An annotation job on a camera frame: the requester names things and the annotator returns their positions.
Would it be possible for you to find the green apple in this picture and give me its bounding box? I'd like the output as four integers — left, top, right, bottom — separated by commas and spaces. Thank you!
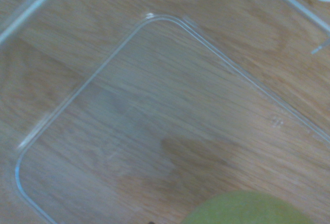
180, 189, 317, 224

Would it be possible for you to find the clear plastic container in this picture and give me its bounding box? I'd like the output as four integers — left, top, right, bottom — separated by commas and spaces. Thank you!
0, 0, 330, 224

